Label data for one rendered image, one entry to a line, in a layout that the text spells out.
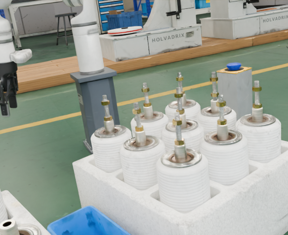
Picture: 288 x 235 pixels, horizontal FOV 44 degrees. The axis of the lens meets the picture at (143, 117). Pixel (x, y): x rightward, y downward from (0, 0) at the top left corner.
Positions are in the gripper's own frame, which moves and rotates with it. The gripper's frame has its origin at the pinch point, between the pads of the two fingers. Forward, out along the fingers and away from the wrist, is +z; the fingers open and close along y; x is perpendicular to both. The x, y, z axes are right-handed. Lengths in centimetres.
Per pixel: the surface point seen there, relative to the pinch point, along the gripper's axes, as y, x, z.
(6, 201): 35.8, 10.1, 6.6
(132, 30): -204, 34, 10
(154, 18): -219, 53, 3
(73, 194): 5.7, 17.6, 26.2
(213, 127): 21, 55, -3
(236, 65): 1, 65, -13
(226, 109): 16, 59, -6
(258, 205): 39, 61, 6
